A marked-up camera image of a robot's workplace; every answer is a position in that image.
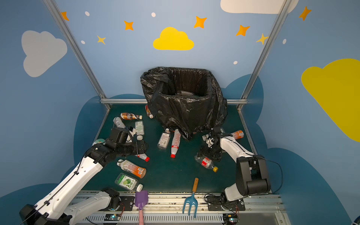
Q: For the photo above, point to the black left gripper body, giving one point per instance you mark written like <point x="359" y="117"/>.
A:
<point x="135" y="149"/>

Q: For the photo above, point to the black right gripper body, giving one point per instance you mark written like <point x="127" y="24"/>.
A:
<point x="207" y="153"/>

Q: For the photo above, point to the red label yellow cap bottle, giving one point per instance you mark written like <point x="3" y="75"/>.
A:
<point x="206" y="163"/>

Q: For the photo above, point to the clear bottle red cap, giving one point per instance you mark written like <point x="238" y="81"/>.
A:
<point x="144" y="157"/>

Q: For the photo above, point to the orange juice bottle white cap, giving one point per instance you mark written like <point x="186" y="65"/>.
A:
<point x="132" y="168"/>

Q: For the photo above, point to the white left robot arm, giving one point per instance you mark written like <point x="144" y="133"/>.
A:
<point x="54" y="208"/>

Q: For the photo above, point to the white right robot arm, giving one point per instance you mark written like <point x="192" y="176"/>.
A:
<point x="251" y="171"/>

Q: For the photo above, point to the black bin bag bin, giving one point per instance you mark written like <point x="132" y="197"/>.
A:
<point x="187" y="99"/>

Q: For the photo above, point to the green white lidded can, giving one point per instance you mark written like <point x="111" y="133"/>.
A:
<point x="98" y="141"/>

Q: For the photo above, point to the clear bottle green white label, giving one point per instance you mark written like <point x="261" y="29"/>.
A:
<point x="205" y="137"/>

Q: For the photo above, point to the white red label bottle upright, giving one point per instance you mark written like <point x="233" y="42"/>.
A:
<point x="175" y="143"/>

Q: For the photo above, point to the lime label clear bottle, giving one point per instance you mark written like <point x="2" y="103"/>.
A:
<point x="129" y="183"/>

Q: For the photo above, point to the brown label bottle lying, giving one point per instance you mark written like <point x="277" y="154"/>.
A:
<point x="130" y="116"/>

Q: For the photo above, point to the small clear white label bottle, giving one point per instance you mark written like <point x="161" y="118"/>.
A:
<point x="139" y="130"/>

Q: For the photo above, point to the clear flat white label bottle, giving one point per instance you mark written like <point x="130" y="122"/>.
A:
<point x="164" y="139"/>

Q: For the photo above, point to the brown tea bottle back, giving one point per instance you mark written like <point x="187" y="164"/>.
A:
<point x="148" y="112"/>

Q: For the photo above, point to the aluminium back frame rail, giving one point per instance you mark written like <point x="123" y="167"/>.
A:
<point x="121" y="101"/>

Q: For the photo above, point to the blue garden fork wooden handle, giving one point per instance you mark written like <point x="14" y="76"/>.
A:
<point x="191" y="201"/>

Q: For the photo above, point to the purple shovel pink handle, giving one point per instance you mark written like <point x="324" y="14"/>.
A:
<point x="141" y="199"/>

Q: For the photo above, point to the left aluminium frame post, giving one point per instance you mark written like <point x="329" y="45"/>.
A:
<point x="61" y="22"/>

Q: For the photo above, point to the aluminium frame post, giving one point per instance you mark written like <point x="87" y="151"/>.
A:
<point x="61" y="22"/>
<point x="280" y="19"/>

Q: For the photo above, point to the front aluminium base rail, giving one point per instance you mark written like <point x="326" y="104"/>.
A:
<point x="168" y="208"/>

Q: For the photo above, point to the right aluminium frame post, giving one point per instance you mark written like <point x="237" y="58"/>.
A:
<point x="280" y="19"/>

